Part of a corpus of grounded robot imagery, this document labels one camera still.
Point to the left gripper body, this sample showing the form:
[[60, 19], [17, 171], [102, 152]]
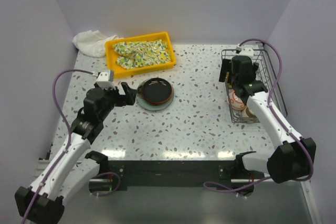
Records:
[[114, 98]]

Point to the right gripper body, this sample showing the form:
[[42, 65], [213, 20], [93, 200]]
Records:
[[233, 82]]

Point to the large celadon green plate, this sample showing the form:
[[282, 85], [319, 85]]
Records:
[[150, 84]]

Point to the glossy black plate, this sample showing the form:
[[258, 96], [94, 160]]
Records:
[[157, 90]]

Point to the white red patterned bowl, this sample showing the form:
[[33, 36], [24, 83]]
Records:
[[235, 101]]

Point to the beige cup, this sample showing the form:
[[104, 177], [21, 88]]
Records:
[[247, 113]]

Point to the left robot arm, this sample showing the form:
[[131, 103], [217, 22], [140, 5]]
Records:
[[45, 199]]

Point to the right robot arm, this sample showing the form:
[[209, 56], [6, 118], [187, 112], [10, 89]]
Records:
[[293, 156]]

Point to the yellow plastic tray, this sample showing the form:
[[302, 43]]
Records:
[[119, 72]]

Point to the lemon print cloth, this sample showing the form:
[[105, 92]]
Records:
[[138, 54]]

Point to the white cloth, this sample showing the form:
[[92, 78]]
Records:
[[92, 43]]

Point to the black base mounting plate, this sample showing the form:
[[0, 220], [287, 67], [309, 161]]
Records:
[[178, 173]]

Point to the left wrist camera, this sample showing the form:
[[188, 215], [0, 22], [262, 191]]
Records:
[[104, 79]]

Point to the black wire dish rack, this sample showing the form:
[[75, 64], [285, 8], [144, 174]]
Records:
[[265, 73]]

